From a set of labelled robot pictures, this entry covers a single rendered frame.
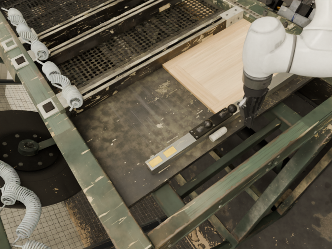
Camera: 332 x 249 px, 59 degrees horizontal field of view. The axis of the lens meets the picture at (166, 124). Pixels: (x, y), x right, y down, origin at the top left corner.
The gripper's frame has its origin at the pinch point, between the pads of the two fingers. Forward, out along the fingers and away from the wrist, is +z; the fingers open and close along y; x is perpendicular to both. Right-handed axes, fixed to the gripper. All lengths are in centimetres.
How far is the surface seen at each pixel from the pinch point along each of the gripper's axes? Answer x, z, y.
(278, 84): 11.2, 11.5, 30.9
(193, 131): 14.8, 10.3, -14.9
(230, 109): 7.8, 0.2, -1.6
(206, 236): 30, 249, 3
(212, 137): 8.7, 12.4, -10.0
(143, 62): 64, 10, -8
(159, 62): 60, 11, -1
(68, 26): 120, 9, -25
